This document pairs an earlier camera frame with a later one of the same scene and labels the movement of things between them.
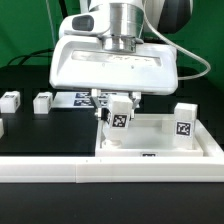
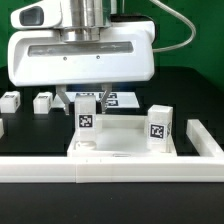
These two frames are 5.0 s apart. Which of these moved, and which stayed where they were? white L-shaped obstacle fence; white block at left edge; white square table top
Moved: white square table top
Stayed: white L-shaped obstacle fence; white block at left edge
